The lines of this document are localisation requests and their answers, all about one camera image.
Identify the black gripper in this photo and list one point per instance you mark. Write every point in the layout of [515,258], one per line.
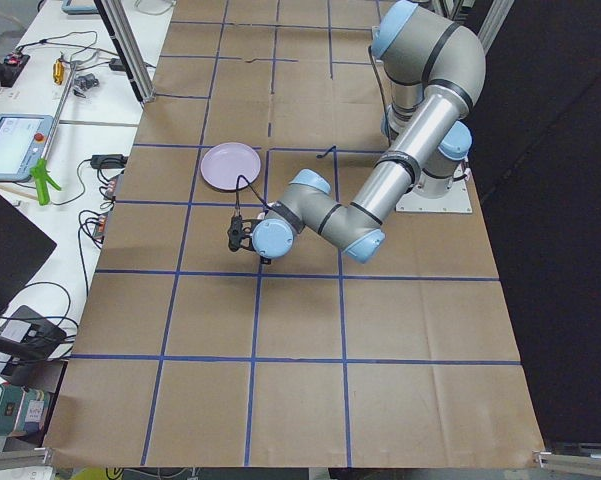
[265,260]

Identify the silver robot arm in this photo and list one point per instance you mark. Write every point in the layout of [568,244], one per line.
[436,69]

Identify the lavender round plate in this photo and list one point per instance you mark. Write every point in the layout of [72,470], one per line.
[230,165]

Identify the brown paper table cover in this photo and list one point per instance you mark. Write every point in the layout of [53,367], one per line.
[189,354]

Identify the black power adapter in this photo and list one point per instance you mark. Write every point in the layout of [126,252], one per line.
[108,161]

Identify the green plastic clamp tool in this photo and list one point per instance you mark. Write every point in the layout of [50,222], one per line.
[43,181]

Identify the long aluminium rod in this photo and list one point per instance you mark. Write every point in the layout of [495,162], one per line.
[73,67]

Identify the blue teach pendant tablet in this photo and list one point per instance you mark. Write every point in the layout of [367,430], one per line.
[22,141]

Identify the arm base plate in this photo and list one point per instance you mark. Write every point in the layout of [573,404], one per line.
[438,195]

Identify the yellow handled tool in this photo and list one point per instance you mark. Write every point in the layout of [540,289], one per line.
[58,71]

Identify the aluminium frame post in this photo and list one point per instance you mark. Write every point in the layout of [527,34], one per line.
[120,32]

